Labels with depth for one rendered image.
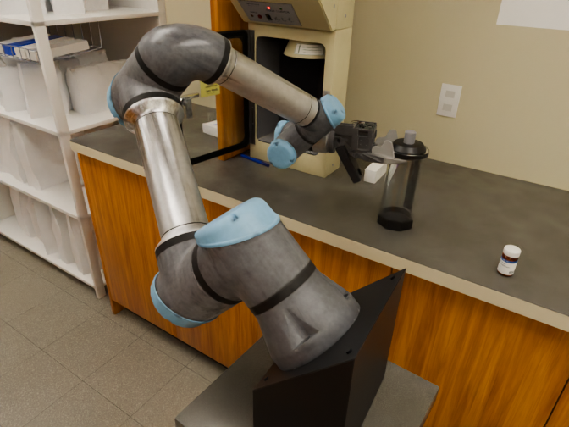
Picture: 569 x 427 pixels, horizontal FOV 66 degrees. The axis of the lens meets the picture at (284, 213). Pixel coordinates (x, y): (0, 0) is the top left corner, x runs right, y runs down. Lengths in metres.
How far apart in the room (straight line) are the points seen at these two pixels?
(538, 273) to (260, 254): 0.80
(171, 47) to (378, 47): 1.09
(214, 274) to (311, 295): 0.14
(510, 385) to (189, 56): 1.08
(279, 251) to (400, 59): 1.27
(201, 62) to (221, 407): 0.60
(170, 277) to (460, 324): 0.78
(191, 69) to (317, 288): 0.47
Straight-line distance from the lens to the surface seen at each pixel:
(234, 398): 0.80
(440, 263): 1.16
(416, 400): 0.83
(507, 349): 1.25
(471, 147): 1.77
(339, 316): 0.61
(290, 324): 0.61
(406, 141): 1.18
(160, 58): 0.85
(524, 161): 1.75
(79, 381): 2.19
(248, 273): 0.60
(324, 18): 1.33
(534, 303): 1.12
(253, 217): 0.60
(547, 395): 1.32
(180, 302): 0.71
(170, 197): 0.77
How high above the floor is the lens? 1.57
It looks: 30 degrees down
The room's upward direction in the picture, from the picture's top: 2 degrees clockwise
